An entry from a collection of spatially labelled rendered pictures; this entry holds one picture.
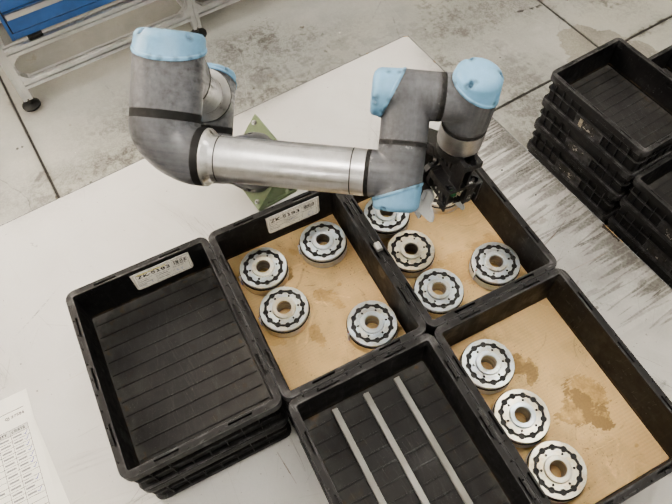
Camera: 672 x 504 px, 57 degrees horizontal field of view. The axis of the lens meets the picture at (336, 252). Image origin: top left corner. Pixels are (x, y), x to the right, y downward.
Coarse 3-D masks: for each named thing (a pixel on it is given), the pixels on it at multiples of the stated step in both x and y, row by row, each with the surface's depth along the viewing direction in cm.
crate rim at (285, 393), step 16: (304, 192) 133; (320, 192) 133; (272, 208) 131; (352, 208) 131; (240, 224) 129; (368, 240) 126; (224, 272) 124; (384, 272) 123; (400, 288) 121; (240, 304) 120; (416, 320) 117; (256, 336) 116; (400, 336) 115; (416, 336) 115; (368, 352) 114; (384, 352) 114; (272, 368) 113; (336, 368) 113; (352, 368) 113; (304, 384) 111; (320, 384) 111; (288, 400) 111
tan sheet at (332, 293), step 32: (288, 256) 137; (352, 256) 136; (320, 288) 132; (352, 288) 132; (256, 320) 129; (320, 320) 129; (288, 352) 125; (320, 352) 125; (352, 352) 125; (288, 384) 122
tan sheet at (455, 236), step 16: (464, 208) 142; (416, 224) 140; (432, 224) 140; (448, 224) 140; (464, 224) 140; (480, 224) 139; (384, 240) 138; (432, 240) 138; (448, 240) 138; (464, 240) 137; (480, 240) 137; (496, 240) 137; (448, 256) 135; (464, 256) 135; (464, 272) 133; (464, 288) 131; (480, 288) 131; (464, 304) 129
